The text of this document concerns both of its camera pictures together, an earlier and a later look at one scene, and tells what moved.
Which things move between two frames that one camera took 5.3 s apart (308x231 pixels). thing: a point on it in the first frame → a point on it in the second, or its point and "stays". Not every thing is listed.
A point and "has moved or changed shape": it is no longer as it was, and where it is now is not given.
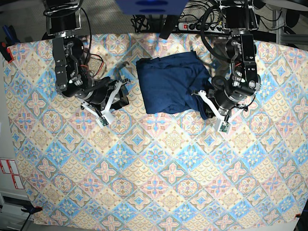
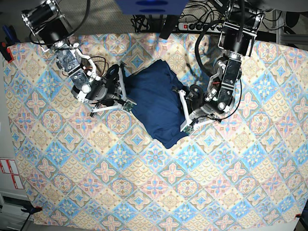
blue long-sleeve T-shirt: (168, 83) has moved or changed shape
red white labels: (8, 166) stays
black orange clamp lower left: (31, 210) stays
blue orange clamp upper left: (11, 39) stays
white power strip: (209, 27) stays
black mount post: (170, 22) stays
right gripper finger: (221, 124) → (190, 129)
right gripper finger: (209, 112) → (187, 122)
